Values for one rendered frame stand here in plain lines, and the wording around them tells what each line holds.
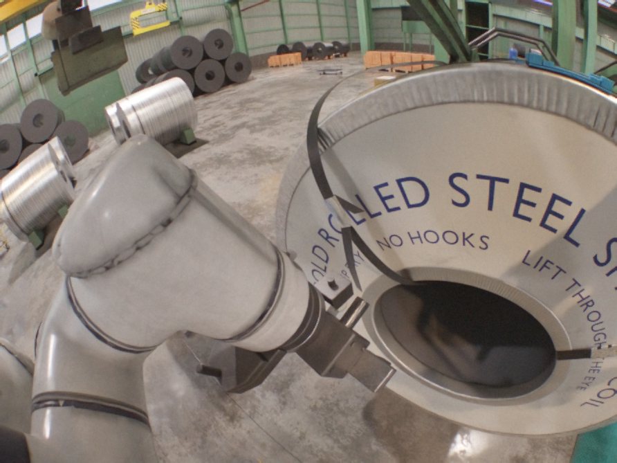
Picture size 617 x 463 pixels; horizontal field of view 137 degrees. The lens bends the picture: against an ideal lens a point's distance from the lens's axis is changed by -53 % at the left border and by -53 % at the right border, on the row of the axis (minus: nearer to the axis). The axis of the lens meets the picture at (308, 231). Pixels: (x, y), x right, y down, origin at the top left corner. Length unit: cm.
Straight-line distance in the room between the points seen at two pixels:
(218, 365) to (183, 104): 484
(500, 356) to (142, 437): 92
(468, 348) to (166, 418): 154
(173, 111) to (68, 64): 420
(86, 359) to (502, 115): 42
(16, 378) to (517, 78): 71
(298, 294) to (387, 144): 27
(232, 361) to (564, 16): 518
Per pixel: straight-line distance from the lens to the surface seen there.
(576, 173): 36
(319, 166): 43
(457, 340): 100
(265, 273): 16
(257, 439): 143
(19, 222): 496
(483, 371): 93
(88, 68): 79
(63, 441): 17
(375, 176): 42
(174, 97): 497
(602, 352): 60
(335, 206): 43
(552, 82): 33
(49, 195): 476
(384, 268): 49
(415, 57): 1141
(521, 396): 80
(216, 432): 152
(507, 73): 32
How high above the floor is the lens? 137
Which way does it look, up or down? 41 degrees down
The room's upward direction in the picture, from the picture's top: 9 degrees counter-clockwise
